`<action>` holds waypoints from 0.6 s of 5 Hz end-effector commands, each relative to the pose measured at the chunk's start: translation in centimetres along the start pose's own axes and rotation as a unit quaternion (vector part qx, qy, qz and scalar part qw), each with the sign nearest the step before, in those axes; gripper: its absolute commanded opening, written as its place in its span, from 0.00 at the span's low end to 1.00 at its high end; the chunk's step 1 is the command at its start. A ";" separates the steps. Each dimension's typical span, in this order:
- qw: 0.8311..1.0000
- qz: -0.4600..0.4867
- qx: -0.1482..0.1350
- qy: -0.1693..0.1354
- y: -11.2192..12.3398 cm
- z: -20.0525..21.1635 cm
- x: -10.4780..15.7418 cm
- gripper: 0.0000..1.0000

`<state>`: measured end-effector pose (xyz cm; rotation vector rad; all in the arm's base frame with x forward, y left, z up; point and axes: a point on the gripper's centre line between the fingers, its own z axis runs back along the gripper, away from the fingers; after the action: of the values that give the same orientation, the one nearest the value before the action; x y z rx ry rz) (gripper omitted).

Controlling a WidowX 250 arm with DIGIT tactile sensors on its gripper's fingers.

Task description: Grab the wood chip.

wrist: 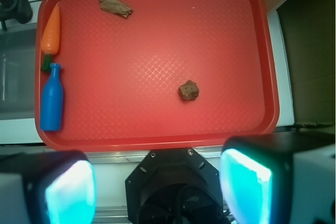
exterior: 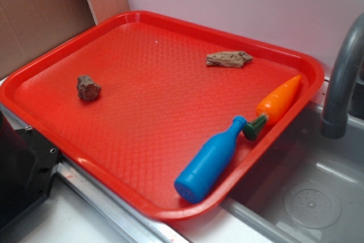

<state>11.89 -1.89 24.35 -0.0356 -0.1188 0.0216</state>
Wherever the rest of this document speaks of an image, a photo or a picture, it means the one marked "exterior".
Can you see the grey faucet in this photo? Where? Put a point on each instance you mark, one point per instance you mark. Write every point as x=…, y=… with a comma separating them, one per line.
x=344, y=95

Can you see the grey toy sink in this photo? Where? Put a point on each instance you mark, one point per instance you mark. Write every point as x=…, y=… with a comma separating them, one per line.
x=305, y=188

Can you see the brown cardboard panel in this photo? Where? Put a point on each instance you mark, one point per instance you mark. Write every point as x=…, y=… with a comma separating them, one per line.
x=30, y=28

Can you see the blue toy bottle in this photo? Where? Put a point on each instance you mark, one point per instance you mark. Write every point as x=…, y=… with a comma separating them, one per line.
x=197, y=179

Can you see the brown wood chip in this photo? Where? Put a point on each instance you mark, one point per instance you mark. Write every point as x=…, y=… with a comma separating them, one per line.
x=228, y=59

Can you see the brown rock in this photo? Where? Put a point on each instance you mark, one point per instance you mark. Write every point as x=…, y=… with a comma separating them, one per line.
x=87, y=89

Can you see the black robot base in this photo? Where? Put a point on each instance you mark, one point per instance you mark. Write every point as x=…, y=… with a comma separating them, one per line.
x=28, y=163

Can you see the metal table edge rail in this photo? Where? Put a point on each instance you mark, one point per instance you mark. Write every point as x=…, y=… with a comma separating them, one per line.
x=79, y=209

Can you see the red plastic tray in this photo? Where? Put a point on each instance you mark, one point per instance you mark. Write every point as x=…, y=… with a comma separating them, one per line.
x=159, y=103

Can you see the orange toy carrot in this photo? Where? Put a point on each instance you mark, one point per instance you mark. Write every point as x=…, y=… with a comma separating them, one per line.
x=272, y=108

